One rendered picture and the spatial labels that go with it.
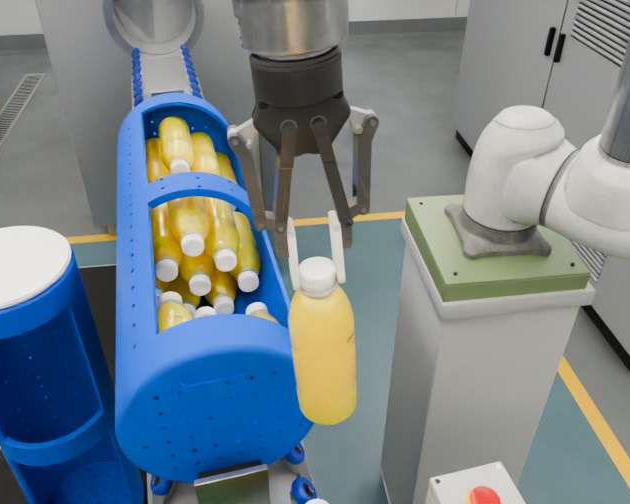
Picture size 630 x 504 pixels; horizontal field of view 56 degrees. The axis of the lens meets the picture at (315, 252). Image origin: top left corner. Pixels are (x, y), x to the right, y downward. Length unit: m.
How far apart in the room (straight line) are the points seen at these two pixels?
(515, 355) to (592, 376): 1.24
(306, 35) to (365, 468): 1.81
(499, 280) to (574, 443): 1.24
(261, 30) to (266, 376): 0.49
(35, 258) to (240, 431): 0.64
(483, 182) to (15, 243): 0.97
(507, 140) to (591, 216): 0.20
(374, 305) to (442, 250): 1.46
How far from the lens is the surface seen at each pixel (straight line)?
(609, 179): 1.08
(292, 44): 0.46
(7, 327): 1.29
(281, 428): 0.91
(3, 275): 1.33
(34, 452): 1.56
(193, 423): 0.87
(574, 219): 1.15
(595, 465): 2.34
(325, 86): 0.49
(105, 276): 2.75
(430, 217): 1.34
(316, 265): 0.61
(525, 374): 1.45
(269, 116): 0.52
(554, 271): 1.27
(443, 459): 1.62
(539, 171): 1.16
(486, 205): 1.22
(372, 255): 2.97
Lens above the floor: 1.78
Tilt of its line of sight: 37 degrees down
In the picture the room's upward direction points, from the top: straight up
